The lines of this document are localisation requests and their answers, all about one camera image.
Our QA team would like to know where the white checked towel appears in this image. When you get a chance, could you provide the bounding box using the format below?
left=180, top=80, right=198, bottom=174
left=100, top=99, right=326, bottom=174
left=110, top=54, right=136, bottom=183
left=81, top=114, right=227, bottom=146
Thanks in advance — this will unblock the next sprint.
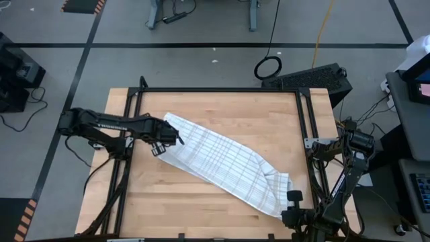
left=157, top=112, right=293, bottom=221

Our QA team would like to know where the yellow cable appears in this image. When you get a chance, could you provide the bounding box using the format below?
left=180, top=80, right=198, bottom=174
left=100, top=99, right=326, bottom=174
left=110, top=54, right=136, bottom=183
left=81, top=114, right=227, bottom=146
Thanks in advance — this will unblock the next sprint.
left=312, top=0, right=337, bottom=68

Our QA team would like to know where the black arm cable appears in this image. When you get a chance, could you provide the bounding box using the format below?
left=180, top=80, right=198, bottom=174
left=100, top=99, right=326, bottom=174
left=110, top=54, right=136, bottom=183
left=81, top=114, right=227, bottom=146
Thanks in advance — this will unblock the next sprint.
left=63, top=136, right=114, bottom=194

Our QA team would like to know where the grey side table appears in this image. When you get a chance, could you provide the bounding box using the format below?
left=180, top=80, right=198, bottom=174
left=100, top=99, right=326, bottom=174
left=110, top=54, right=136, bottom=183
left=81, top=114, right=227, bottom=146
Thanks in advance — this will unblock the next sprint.
left=385, top=70, right=430, bottom=162

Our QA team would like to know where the white power strip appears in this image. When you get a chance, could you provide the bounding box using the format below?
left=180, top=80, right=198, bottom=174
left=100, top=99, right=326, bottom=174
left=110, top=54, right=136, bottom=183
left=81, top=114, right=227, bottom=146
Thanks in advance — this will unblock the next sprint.
left=380, top=77, right=396, bottom=111

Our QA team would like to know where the grey desk leg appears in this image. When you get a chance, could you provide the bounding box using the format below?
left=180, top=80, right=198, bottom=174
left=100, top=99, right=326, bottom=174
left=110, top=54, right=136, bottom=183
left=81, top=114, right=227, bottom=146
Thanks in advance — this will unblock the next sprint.
left=248, top=0, right=260, bottom=32
left=146, top=0, right=164, bottom=30

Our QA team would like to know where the black floor cable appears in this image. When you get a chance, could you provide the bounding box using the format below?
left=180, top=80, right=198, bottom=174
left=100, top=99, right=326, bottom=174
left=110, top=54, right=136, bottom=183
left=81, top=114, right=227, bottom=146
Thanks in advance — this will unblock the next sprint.
left=0, top=86, right=48, bottom=132

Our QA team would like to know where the black monitor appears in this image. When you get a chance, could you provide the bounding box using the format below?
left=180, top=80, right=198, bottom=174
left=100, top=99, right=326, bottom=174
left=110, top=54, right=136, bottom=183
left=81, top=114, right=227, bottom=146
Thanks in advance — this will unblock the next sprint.
left=401, top=53, right=430, bottom=105

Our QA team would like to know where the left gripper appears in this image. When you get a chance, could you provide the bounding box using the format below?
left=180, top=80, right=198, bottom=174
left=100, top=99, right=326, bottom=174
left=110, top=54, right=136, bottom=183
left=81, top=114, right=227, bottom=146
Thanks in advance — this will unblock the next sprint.
left=147, top=119, right=185, bottom=157

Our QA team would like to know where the black equipment cart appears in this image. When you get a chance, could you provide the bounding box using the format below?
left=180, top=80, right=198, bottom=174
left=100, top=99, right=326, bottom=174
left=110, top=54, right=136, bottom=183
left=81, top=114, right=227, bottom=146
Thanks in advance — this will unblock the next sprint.
left=0, top=32, right=46, bottom=114

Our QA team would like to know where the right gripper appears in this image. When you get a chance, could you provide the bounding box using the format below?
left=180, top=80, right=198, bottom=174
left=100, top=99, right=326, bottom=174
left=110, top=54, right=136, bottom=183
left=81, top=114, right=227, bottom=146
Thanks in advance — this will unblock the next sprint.
left=281, top=190, right=323, bottom=242

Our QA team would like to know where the black aluminium table frame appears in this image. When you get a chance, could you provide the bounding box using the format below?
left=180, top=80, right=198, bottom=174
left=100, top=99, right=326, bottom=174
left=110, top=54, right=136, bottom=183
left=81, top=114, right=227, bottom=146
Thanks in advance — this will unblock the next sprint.
left=75, top=76, right=366, bottom=241

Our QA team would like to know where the white bulky object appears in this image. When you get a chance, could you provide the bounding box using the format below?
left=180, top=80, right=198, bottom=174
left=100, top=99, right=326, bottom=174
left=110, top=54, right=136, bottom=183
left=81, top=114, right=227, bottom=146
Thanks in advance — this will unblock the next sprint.
left=395, top=33, right=430, bottom=72

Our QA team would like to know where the black computer tower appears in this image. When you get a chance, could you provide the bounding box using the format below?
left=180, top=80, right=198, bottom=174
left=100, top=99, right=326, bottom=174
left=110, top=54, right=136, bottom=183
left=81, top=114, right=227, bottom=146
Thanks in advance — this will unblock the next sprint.
left=261, top=63, right=353, bottom=108

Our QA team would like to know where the black cable with coil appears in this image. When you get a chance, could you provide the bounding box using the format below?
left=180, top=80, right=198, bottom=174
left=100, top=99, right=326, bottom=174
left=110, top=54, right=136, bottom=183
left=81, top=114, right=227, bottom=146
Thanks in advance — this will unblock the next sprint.
left=253, top=0, right=283, bottom=81

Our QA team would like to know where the black power strip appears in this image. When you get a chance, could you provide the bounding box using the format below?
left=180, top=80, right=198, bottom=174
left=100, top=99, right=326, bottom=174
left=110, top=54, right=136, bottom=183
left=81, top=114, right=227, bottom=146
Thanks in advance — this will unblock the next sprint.
left=163, top=11, right=188, bottom=24

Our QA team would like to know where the black keyboard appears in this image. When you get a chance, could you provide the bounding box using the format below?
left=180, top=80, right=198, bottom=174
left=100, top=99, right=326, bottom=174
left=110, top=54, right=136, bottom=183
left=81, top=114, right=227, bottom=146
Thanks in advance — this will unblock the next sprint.
left=409, top=173, right=430, bottom=213

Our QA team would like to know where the grey keyboard table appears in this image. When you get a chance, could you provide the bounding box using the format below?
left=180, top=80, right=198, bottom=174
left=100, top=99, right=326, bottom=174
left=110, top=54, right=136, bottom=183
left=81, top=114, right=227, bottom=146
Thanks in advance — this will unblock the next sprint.
left=398, top=158, right=430, bottom=236

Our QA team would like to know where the hazard-striped black mat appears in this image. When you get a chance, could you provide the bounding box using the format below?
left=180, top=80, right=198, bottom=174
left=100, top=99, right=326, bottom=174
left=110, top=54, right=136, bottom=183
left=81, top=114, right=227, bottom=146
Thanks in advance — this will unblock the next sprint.
left=0, top=198, right=38, bottom=242
left=61, top=0, right=107, bottom=15

